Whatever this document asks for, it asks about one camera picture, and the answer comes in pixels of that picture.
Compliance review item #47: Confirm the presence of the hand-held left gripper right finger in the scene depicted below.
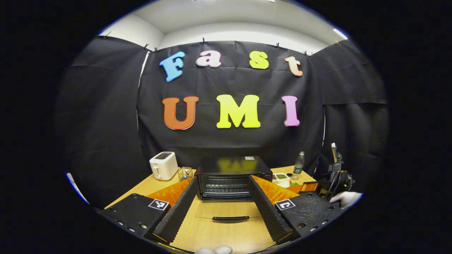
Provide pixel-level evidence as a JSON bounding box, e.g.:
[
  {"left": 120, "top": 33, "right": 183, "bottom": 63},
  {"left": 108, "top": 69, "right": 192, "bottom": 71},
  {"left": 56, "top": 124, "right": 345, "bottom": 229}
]
[{"left": 246, "top": 175, "right": 345, "bottom": 245}]

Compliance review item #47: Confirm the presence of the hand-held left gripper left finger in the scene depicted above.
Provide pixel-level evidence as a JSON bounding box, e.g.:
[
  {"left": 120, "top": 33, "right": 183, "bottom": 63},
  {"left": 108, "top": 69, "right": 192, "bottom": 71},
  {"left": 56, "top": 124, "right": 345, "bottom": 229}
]
[{"left": 100, "top": 177, "right": 199, "bottom": 244}]

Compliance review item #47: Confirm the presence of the black electric oven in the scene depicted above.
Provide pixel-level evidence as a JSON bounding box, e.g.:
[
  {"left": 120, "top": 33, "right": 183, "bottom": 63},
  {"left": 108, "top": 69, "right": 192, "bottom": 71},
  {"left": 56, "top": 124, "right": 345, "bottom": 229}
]
[{"left": 194, "top": 156, "right": 273, "bottom": 223}]

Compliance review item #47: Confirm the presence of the clear plastic water bottle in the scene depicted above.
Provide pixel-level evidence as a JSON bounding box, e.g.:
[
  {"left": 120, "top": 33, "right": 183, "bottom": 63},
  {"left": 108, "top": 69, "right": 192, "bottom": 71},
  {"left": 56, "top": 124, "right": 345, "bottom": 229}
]
[{"left": 292, "top": 151, "right": 305, "bottom": 180}]

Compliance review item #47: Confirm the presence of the white divided dish with grains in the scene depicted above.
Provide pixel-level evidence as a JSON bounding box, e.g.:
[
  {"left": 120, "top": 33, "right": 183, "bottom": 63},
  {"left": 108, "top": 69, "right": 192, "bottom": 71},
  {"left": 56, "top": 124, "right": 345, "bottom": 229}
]
[{"left": 273, "top": 173, "right": 292, "bottom": 188}]

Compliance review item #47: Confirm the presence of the white toaster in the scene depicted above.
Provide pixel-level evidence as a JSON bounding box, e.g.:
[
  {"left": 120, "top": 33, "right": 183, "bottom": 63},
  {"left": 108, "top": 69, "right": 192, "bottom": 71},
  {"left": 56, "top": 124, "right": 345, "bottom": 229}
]
[{"left": 149, "top": 152, "right": 179, "bottom": 181}]

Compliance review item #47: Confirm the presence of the black backdrop cloth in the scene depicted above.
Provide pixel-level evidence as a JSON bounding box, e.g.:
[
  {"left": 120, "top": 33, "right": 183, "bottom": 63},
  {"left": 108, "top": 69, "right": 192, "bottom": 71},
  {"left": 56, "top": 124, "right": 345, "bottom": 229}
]
[{"left": 55, "top": 35, "right": 389, "bottom": 208}]

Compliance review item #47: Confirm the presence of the small wire basket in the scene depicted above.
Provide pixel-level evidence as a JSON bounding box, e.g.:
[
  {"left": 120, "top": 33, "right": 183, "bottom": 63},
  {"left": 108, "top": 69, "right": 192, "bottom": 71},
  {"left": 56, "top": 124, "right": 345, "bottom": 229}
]
[{"left": 177, "top": 167, "right": 194, "bottom": 181}]

